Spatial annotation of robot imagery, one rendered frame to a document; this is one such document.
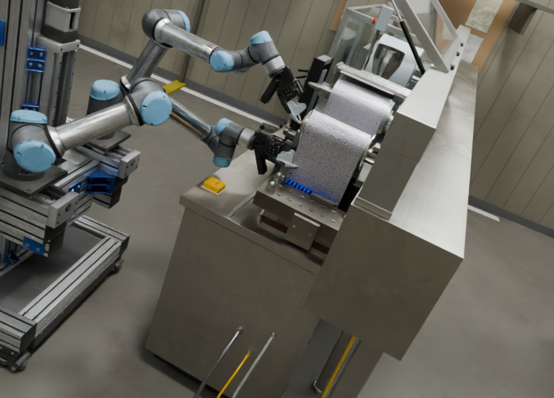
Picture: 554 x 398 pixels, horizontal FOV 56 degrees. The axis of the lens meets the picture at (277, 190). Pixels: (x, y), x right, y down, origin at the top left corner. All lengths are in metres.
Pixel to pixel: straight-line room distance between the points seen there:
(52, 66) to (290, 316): 1.28
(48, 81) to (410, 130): 1.48
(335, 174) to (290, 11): 3.59
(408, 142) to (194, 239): 1.18
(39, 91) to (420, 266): 1.59
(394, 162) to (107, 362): 1.79
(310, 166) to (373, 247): 0.93
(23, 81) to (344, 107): 1.23
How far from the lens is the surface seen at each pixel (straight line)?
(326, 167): 1.99
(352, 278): 1.17
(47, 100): 2.18
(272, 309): 2.03
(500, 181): 5.76
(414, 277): 1.14
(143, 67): 2.37
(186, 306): 2.21
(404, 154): 1.05
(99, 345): 2.59
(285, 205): 1.88
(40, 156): 1.85
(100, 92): 2.36
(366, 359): 1.37
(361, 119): 2.16
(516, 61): 5.45
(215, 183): 2.08
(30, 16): 2.08
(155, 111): 1.86
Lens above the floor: 1.90
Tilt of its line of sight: 26 degrees down
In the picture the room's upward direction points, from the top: 21 degrees clockwise
